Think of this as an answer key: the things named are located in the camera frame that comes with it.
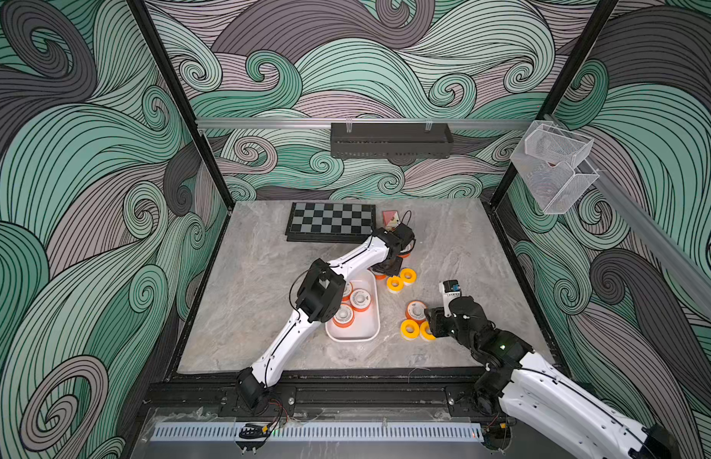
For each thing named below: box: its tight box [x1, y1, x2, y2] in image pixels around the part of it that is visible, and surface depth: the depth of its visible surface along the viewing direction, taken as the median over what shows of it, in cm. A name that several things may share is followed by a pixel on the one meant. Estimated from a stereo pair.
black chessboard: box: [284, 201, 377, 244], surface depth 113 cm
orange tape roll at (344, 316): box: [332, 302, 356, 329], surface depth 88 cm
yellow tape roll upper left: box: [386, 275, 405, 294], surface depth 97 cm
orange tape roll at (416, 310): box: [405, 299, 429, 327], surface depth 90 cm
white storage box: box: [324, 268, 381, 343], surface depth 89 cm
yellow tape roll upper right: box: [399, 267, 418, 286], surface depth 98 cm
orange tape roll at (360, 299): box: [349, 287, 372, 313], surface depth 92 cm
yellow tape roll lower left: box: [399, 319, 420, 341], surface depth 87 cm
